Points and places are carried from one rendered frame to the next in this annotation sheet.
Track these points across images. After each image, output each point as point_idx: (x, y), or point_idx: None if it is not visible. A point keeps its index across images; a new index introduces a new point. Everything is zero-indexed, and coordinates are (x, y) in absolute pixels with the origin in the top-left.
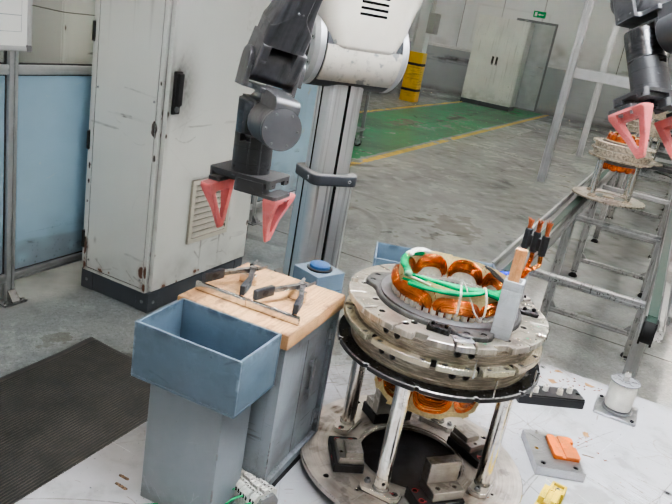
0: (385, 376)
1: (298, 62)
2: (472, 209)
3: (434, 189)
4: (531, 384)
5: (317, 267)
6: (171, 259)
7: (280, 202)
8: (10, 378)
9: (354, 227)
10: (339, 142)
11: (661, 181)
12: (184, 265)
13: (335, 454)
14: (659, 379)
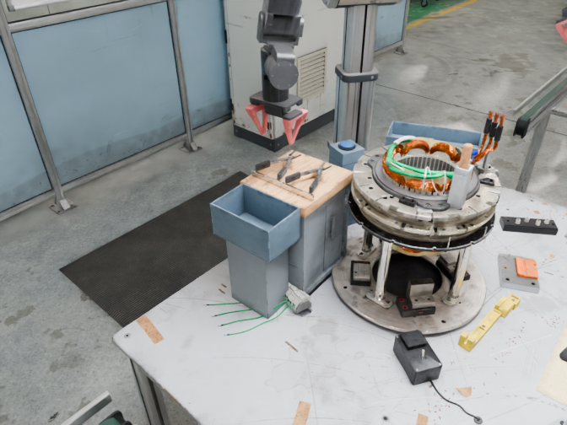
0: (372, 233)
1: (295, 20)
2: (531, 45)
3: (499, 31)
4: (483, 235)
5: (343, 146)
6: None
7: (294, 120)
8: (193, 200)
9: (427, 72)
10: (362, 49)
11: None
12: None
13: (353, 273)
14: None
